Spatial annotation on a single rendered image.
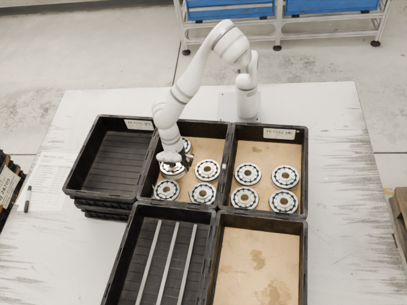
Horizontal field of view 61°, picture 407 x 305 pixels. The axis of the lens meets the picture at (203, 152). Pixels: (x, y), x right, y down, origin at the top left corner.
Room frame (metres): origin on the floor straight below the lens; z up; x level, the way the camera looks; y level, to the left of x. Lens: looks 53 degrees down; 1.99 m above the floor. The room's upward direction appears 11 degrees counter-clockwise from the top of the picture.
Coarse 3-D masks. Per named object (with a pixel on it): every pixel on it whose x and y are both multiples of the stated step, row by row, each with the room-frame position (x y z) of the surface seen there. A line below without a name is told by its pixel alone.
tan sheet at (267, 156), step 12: (240, 144) 0.89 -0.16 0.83; (252, 144) 0.88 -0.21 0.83; (264, 144) 0.87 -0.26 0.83; (276, 144) 0.86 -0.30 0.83; (288, 144) 0.84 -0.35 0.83; (240, 156) 0.83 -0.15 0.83; (252, 156) 0.82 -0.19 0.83; (264, 156) 0.81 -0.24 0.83; (276, 156) 0.80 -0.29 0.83; (288, 156) 0.78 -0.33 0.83; (300, 156) 0.77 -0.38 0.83; (264, 168) 0.75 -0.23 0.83; (300, 168) 0.72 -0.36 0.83; (264, 180) 0.69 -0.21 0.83; (300, 180) 0.66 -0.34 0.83; (264, 192) 0.64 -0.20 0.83; (228, 204) 0.62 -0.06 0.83; (264, 204) 0.60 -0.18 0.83
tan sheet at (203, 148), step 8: (192, 144) 0.94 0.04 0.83; (200, 144) 0.93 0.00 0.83; (208, 144) 0.92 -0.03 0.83; (216, 144) 0.92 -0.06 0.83; (224, 144) 0.91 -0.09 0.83; (192, 152) 0.90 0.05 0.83; (200, 152) 0.89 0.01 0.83; (208, 152) 0.88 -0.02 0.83; (216, 152) 0.87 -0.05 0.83; (200, 160) 0.85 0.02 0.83; (216, 160) 0.83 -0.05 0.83; (192, 168) 0.82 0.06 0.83; (160, 176) 0.81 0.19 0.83; (184, 176) 0.79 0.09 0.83; (192, 176) 0.78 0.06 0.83; (184, 184) 0.75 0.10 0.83; (192, 184) 0.74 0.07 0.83; (216, 184) 0.72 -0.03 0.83; (184, 192) 0.71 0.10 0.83; (184, 200) 0.68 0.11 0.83
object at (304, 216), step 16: (288, 128) 0.85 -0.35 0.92; (304, 128) 0.83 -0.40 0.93; (304, 144) 0.76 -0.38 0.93; (304, 160) 0.69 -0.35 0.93; (224, 176) 0.69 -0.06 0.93; (304, 176) 0.62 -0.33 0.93; (224, 192) 0.62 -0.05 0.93; (304, 192) 0.56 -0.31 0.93; (224, 208) 0.56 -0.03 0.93; (240, 208) 0.55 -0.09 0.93; (304, 208) 0.50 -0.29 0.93
